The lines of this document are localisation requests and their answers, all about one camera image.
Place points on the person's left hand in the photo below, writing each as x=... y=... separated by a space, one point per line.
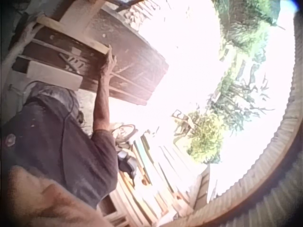
x=33 y=23

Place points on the dark brown wooden workbench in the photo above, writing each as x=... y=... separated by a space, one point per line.
x=137 y=68

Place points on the light wooden plank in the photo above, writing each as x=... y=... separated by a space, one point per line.
x=71 y=35

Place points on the green leafy bush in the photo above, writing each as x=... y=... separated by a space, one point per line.
x=206 y=139

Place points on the grey power tool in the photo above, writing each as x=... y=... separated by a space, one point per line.
x=127 y=163

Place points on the wooden chair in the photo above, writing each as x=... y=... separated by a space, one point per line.
x=181 y=119

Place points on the large green tree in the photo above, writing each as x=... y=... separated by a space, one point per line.
x=246 y=21

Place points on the pale wooden post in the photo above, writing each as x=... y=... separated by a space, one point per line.
x=78 y=16

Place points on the person's right fingers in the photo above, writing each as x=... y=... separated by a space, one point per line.
x=112 y=59

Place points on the heap of timber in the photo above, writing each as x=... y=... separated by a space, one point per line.
x=137 y=13

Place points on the pale wooden block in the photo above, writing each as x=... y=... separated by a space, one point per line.
x=54 y=74

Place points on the corrugated metal roof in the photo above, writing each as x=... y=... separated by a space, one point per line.
x=270 y=165

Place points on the metal tool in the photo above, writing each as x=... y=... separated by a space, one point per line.
x=71 y=62

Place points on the bare branched tree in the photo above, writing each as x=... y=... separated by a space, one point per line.
x=239 y=99

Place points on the stack of wooden planks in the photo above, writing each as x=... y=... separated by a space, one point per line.
x=151 y=186

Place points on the person's right hand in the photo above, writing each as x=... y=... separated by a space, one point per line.
x=107 y=65

